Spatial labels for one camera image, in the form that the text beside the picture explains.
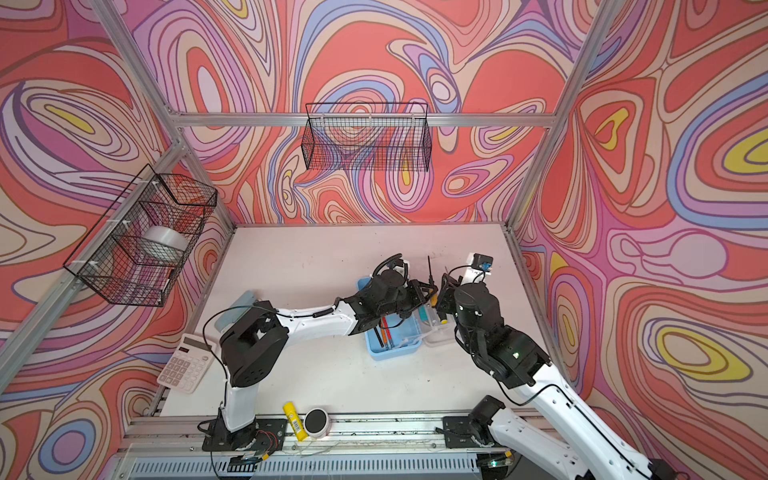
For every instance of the black large hex key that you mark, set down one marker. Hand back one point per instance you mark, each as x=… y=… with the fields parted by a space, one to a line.
x=379 y=338

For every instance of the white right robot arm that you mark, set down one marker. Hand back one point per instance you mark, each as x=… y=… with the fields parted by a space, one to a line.
x=552 y=408

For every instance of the light blue plastic tool box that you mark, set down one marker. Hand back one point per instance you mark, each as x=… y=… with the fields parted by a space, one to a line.
x=402 y=338

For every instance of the black wire basket left wall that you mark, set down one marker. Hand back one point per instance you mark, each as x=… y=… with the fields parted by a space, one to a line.
x=114 y=264

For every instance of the light blue stapler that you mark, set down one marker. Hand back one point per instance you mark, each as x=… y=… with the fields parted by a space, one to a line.
x=233 y=313

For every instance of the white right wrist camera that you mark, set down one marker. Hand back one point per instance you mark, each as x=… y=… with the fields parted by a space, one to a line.
x=477 y=269

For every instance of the grey duct tape roll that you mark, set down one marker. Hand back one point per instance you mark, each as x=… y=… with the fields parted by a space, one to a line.
x=163 y=241

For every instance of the aluminium mounting rail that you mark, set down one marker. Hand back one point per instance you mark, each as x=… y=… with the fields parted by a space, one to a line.
x=358 y=446

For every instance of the black wire basket back wall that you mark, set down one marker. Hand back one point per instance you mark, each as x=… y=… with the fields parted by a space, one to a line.
x=367 y=136

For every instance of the yellow glue stick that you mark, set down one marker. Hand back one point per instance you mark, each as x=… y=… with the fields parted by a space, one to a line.
x=294 y=421

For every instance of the white calculator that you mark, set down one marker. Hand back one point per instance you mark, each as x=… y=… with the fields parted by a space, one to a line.
x=187 y=365

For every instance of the teal utility knife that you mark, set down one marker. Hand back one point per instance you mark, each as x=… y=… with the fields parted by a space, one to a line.
x=424 y=317

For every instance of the orange black screwdriver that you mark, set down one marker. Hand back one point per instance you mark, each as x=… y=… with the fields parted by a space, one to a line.
x=431 y=276

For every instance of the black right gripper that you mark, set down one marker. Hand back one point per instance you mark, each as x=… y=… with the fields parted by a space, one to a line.
x=447 y=293

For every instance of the black white tape roll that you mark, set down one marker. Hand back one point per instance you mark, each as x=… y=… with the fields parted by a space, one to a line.
x=316 y=423

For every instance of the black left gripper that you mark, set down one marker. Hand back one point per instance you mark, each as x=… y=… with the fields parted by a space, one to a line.
x=417 y=291

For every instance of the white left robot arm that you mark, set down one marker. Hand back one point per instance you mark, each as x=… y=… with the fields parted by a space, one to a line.
x=251 y=347

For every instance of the black wire basket wall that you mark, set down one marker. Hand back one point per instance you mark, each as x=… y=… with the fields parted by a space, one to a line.
x=114 y=264
x=367 y=136

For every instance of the orange handled hex key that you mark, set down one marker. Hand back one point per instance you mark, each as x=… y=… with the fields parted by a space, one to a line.
x=384 y=327

